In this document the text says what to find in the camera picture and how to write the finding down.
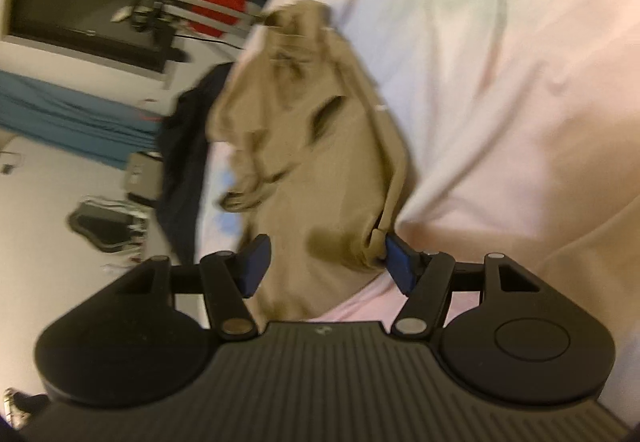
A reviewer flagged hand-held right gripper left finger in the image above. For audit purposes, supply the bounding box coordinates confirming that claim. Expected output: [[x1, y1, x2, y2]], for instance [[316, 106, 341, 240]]
[[107, 234, 272, 340]]

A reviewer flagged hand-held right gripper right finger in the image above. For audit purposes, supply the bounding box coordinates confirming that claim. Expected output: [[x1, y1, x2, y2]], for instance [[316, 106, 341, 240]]
[[385, 234, 551, 338]]

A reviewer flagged tan shirt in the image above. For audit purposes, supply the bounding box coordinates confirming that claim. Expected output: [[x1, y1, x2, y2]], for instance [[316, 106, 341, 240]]
[[205, 0, 418, 320]]

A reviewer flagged dark navy cloth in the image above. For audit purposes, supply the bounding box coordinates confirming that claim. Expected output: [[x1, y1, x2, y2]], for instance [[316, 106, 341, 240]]
[[156, 62, 236, 268]]

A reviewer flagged narrow blue curtain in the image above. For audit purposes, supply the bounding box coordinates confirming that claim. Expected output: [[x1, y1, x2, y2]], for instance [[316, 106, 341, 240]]
[[0, 72, 171, 169]]

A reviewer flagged white garment steamer stand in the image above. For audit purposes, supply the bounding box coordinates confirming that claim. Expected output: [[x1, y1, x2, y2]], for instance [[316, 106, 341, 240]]
[[112, 0, 263, 48]]

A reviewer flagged wall socket with cable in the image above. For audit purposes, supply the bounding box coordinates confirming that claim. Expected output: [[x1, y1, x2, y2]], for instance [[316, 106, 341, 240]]
[[0, 149, 23, 175]]

